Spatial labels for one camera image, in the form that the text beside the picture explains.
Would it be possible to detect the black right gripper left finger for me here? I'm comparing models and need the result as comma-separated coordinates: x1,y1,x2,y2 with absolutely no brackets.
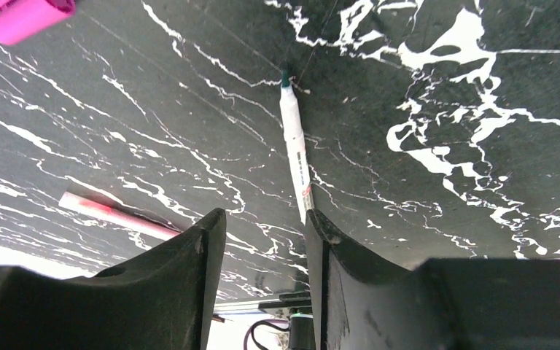
0,209,227,349

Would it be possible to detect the magenta pen cap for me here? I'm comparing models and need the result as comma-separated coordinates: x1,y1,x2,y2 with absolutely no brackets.
0,0,77,46

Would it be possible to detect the white green-tipped pen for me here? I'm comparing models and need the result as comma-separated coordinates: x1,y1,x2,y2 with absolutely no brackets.
279,70,314,224

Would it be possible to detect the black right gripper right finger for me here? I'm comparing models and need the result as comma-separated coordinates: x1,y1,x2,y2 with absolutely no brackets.
305,209,560,349

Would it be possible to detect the pink translucent pen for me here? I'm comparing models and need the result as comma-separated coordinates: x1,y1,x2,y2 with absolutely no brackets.
58,192,180,241

